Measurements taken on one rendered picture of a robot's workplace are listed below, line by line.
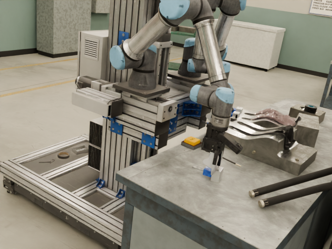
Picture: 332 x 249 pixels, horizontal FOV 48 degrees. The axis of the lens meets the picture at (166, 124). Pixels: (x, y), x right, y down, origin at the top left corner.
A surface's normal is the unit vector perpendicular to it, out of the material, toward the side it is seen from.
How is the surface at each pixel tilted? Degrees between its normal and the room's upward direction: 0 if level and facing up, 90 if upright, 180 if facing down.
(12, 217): 0
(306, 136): 90
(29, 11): 90
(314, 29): 90
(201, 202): 0
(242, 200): 0
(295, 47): 90
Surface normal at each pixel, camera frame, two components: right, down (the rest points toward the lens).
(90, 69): -0.56, 0.23
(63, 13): 0.85, 0.28
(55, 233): 0.11, -0.93
